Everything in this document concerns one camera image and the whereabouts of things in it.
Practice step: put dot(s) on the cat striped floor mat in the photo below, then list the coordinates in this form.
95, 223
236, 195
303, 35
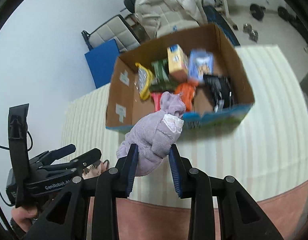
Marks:
267, 152

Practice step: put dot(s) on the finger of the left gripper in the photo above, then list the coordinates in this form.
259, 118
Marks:
48, 157
79, 162

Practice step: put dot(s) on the orange snack bag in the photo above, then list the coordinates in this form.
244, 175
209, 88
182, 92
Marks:
187, 92

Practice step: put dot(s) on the black dumbbell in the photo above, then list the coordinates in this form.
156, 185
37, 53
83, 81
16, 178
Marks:
257, 11

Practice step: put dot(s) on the grey padded chair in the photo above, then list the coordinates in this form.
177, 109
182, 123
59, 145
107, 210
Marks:
116, 29

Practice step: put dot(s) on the cardboard box with blue print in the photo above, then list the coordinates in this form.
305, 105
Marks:
125, 108

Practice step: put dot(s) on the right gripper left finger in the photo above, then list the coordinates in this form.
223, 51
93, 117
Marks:
88, 204

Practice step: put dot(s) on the black snack bag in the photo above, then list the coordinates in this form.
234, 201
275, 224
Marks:
221, 91

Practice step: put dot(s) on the left hand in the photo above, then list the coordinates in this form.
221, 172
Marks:
23, 216

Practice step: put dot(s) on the light blue tissue pack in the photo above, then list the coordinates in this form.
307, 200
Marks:
200, 64

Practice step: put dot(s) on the dark green snack bag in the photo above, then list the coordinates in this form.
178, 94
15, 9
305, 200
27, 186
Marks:
162, 82

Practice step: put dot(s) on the beige puffer jacket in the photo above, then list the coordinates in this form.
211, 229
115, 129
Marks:
162, 17

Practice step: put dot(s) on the silver yellow scrubber pack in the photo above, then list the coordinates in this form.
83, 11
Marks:
145, 79

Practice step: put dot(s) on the purple cloth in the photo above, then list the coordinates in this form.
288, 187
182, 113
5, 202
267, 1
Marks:
155, 133

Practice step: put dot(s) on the red snack packet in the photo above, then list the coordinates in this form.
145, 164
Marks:
156, 99

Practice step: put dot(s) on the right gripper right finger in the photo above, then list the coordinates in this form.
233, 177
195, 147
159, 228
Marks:
240, 217

